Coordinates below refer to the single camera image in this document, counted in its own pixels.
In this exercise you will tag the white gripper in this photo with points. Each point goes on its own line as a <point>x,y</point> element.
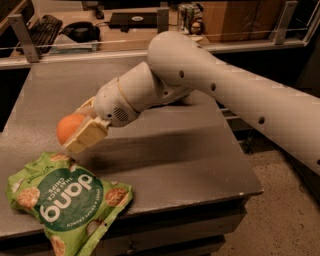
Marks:
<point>111,101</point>

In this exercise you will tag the orange fruit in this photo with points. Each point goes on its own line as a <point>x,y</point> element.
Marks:
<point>67,126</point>

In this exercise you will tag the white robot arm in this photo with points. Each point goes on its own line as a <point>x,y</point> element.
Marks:
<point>175,66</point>

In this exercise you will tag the large green rice chip bag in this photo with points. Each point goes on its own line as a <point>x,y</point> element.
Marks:
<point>75,206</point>

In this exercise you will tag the black headphones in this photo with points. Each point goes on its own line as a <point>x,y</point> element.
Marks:
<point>81,32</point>

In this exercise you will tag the black keyboard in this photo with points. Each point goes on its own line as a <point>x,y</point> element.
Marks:
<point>44,31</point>

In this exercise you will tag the black laptop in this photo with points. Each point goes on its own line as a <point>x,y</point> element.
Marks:
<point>133,20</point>

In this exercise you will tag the small round brown object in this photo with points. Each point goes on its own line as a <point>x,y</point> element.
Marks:
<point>196,28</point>

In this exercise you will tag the metal can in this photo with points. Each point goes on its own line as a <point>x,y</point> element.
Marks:
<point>185,16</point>

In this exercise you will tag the grey cabinet drawer front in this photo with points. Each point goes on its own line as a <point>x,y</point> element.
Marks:
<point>185,231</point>

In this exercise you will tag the brown cardboard box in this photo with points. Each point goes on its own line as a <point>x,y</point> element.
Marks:
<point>243,20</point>

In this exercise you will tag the left metal rail post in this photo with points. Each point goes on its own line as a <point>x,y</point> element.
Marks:
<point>21,30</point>

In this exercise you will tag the metal rail post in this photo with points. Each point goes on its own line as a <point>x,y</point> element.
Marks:
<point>162,20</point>
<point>21,30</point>
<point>280,30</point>

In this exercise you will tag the middle metal rail post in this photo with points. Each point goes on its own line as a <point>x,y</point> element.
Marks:
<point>162,20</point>

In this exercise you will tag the right metal rail post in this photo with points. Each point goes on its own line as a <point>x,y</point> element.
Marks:
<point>280,30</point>

